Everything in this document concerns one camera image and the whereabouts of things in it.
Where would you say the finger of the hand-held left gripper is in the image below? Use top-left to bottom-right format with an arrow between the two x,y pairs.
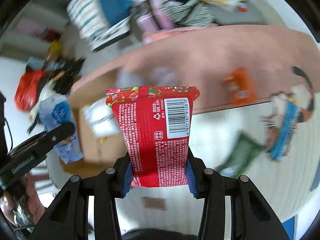
7,122 -> 76,158

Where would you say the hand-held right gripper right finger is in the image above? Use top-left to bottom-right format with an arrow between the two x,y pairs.
185,147 -> 292,240

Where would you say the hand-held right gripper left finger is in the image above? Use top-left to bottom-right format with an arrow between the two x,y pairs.
29,152 -> 133,240

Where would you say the cardboard box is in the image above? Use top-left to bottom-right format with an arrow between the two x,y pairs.
60,69 -> 130,177

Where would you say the red tissue packet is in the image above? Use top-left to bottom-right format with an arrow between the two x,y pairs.
105,86 -> 201,188

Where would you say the person's left hand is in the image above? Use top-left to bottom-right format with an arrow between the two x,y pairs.
0,172 -> 45,230

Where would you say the blue tissue packet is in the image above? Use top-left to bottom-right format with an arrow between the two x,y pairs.
39,93 -> 85,165

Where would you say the red plastic bag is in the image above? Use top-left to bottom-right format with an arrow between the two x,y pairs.
14,70 -> 47,111

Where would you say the green snack packet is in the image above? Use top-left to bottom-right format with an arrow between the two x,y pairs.
216,131 -> 264,178

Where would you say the white packet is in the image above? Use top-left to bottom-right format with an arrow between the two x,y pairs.
82,97 -> 123,138

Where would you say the blue striped packet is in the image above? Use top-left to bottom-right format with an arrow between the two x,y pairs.
267,101 -> 303,162

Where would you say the orange snack packet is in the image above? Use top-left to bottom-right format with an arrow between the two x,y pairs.
223,67 -> 256,107

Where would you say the pink blanket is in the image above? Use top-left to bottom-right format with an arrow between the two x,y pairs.
70,24 -> 320,115

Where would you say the striped pillow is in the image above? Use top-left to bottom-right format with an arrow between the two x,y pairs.
66,0 -> 110,43

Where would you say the blue cushion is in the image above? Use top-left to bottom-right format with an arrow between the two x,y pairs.
95,0 -> 133,26

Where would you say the pile of clothes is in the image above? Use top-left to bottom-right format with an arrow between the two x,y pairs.
135,0 -> 249,37

